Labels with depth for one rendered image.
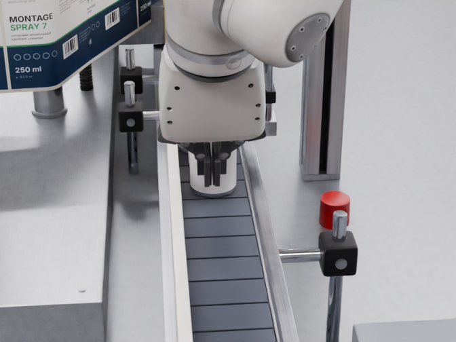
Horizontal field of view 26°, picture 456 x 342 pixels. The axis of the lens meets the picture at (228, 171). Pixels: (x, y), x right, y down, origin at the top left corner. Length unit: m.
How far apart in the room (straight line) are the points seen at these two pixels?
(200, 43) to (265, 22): 0.10
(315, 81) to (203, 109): 0.27
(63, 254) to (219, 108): 0.22
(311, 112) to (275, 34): 0.42
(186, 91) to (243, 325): 0.22
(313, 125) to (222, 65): 0.34
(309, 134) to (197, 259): 0.28
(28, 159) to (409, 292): 0.46
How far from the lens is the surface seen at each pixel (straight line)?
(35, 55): 1.24
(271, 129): 1.20
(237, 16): 0.78
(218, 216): 1.04
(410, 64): 1.56
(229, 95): 0.91
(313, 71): 1.15
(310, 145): 1.19
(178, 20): 0.84
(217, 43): 0.84
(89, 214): 1.05
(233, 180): 1.07
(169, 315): 0.90
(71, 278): 0.96
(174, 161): 1.07
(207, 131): 0.94
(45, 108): 1.26
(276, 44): 0.76
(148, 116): 1.19
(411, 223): 1.14
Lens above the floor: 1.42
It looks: 29 degrees down
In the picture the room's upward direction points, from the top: straight up
